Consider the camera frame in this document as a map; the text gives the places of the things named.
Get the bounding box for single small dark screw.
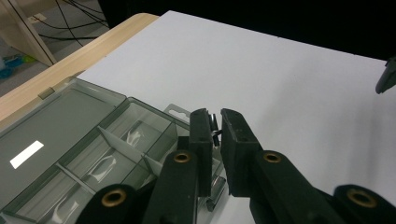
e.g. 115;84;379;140
208;113;224;147

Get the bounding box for colourful small toys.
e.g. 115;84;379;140
0;53;35;79

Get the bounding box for black curtain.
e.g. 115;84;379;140
97;0;396;62

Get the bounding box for hanging black cables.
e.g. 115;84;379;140
8;0;110;42

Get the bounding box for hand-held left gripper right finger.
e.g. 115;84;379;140
219;107;344;224

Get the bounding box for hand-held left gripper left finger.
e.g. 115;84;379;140
141;107;216;224

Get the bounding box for clear grey compartment box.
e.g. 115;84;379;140
0;76;228;224

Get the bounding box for wooden table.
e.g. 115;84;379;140
0;12;160;126

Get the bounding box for white board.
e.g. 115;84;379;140
76;9;396;224

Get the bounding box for light wooden shelf unit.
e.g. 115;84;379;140
0;0;58;67

